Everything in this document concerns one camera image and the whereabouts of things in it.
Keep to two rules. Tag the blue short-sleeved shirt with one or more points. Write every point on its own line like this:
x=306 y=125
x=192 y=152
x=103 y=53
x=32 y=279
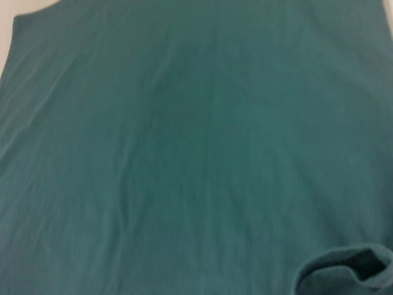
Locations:
x=196 y=153

